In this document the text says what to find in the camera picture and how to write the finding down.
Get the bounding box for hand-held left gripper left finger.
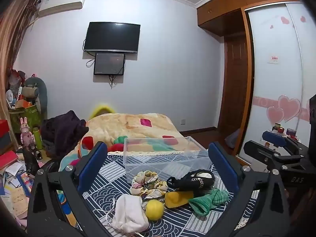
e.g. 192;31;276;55
27;141;116;237

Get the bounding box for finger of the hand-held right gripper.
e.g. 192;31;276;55
243;140;311;176
262;130;309;154

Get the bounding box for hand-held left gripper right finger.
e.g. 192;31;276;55
208;141;290;237

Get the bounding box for green striped cloth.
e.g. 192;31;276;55
188;188;229;216

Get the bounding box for clear plastic storage box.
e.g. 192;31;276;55
123;136;213;183

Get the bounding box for yellow sponge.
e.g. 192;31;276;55
165;191;195;208

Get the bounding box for floral fabric scrunchie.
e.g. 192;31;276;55
130;170;169;199

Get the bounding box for yellow fuzzy ball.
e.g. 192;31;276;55
145;199;165;221

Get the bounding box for blue white patterned cloth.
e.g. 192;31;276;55
59;150;260;237

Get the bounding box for dark purple clothing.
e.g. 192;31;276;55
41;110;89;158

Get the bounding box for beige printed blanket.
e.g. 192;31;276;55
58;113;208;176

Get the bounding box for white sliding wardrobe door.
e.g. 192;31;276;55
234;1;316;173

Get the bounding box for green bottle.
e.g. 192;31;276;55
33;127;43;151

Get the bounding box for brown wooden door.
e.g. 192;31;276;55
217;36;248;131

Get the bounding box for pink rabbit toy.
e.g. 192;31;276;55
20;117;36;151

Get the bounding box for green storage bag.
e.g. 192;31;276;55
9;104;41;134

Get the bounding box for pile of papers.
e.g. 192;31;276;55
0;158;37;223

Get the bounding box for grey plush pillow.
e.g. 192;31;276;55
23;77;48;119

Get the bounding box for red box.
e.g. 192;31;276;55
0;119;11;139

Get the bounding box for wooden overhead cabinet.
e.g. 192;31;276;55
197;0;307;30

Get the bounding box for striped brown curtain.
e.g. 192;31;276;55
0;0;41;119

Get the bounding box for white air conditioner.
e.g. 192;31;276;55
37;0;87;18

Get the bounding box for yellow green foam ring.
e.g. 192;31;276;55
89;103;116;119

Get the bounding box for small black wall monitor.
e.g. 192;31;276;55
93;52;125;76

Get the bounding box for black wall television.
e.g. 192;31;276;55
83;22;141;54

